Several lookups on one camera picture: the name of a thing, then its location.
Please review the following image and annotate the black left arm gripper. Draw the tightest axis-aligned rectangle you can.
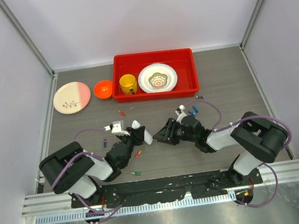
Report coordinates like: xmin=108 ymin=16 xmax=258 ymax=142
xmin=117 ymin=125 xmax=149 ymax=168

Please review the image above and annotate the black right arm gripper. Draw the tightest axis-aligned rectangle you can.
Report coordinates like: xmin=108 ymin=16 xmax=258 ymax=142
xmin=151 ymin=115 xmax=197 ymax=148

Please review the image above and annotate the white remote control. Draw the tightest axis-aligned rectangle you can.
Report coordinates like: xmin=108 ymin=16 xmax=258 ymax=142
xmin=132 ymin=120 xmax=153 ymax=145

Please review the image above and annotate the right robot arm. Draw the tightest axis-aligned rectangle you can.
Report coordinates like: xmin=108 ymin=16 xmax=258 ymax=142
xmin=153 ymin=112 xmax=292 ymax=186

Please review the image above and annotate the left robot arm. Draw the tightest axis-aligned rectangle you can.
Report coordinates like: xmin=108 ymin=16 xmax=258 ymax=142
xmin=39 ymin=121 xmax=153 ymax=206

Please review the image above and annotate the red orange battery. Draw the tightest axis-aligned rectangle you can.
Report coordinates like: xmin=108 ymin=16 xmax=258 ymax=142
xmin=134 ymin=150 xmax=142 ymax=158

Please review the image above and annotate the orange battery behind gripper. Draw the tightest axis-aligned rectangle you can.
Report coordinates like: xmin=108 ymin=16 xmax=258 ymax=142
xmin=118 ymin=110 xmax=126 ymax=117

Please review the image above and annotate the blue battery far right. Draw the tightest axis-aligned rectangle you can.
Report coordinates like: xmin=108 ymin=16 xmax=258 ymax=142
xmin=192 ymin=105 xmax=199 ymax=113

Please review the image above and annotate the green battery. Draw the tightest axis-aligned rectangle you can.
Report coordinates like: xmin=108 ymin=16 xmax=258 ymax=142
xmin=131 ymin=172 xmax=141 ymax=176

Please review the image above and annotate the yellow mug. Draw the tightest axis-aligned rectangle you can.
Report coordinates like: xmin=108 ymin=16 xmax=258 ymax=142
xmin=119 ymin=74 xmax=138 ymax=95

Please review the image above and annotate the patterned small bowl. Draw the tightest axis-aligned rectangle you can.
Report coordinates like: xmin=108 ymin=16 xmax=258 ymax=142
xmin=148 ymin=72 xmax=168 ymax=88

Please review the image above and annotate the white plate in bin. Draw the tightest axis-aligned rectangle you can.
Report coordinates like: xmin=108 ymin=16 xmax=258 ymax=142
xmin=138 ymin=63 xmax=178 ymax=93

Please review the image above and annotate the orange plastic bowl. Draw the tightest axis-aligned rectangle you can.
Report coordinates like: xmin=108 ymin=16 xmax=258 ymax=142
xmin=94 ymin=80 xmax=113 ymax=100

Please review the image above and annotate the red plastic bin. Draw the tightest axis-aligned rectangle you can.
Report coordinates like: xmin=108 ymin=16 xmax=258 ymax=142
xmin=112 ymin=48 xmax=200 ymax=103

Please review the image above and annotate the pink and white plate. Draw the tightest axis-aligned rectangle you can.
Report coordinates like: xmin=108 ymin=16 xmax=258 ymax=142
xmin=53 ymin=81 xmax=91 ymax=114

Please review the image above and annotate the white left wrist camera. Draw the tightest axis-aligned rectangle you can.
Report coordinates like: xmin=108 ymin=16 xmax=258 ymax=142
xmin=110 ymin=120 xmax=130 ymax=136

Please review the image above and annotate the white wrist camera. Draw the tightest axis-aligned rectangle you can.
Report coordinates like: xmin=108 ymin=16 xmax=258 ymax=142
xmin=110 ymin=120 xmax=130 ymax=136
xmin=175 ymin=105 xmax=187 ymax=123

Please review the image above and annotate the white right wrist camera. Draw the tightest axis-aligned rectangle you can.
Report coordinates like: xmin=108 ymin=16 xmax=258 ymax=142
xmin=175 ymin=105 xmax=187 ymax=123

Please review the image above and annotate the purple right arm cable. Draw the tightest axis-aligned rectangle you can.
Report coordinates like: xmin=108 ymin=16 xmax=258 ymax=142
xmin=182 ymin=89 xmax=294 ymax=165

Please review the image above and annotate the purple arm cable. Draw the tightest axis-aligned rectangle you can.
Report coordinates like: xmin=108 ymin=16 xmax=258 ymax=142
xmin=182 ymin=89 xmax=294 ymax=165
xmin=44 ymin=124 xmax=119 ymax=192

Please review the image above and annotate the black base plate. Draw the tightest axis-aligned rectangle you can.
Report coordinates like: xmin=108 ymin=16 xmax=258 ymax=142
xmin=84 ymin=168 xmax=263 ymax=209

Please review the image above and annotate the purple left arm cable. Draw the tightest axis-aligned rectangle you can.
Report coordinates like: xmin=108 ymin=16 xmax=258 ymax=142
xmin=44 ymin=124 xmax=119 ymax=192

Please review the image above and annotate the aluminium front rail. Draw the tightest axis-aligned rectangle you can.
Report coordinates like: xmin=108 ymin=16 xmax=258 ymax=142
xmin=35 ymin=191 xmax=236 ymax=224

